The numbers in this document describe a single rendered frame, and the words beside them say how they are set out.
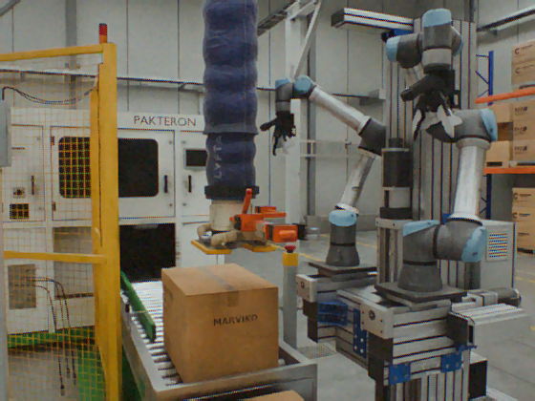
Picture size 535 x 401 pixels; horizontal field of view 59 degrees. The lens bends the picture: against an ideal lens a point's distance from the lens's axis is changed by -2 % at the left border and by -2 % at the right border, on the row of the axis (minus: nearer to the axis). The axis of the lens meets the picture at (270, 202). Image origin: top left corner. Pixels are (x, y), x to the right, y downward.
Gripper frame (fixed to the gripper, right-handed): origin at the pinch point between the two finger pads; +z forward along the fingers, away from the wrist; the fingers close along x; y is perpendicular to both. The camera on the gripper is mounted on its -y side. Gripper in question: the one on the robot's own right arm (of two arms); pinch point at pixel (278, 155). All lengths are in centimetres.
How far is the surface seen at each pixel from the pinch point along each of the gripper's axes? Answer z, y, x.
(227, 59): -36, -32, -21
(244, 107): -17.8, -25.5, -22.2
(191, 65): -240, 177, 856
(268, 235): 28, -34, -67
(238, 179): 10.9, -27.8, -21.6
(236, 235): 33, -32, -30
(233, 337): 77, -29, -18
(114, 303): 75, -70, 51
